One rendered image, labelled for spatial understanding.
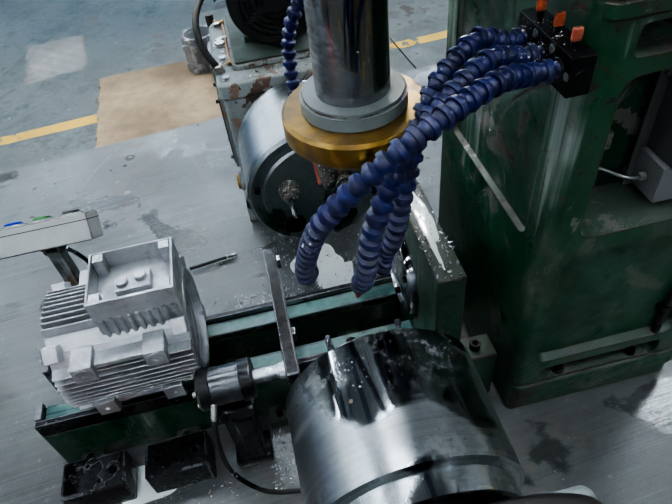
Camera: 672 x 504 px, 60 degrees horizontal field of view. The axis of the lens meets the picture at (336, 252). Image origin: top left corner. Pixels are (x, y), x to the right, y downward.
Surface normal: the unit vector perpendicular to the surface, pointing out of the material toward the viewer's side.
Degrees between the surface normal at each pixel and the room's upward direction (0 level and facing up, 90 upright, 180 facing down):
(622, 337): 25
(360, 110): 0
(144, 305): 90
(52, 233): 54
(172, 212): 0
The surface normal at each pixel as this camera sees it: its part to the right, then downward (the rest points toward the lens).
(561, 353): 0.00, -0.34
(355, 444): -0.48, -0.54
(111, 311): 0.22, 0.69
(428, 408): 0.13, -0.72
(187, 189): -0.09, -0.69
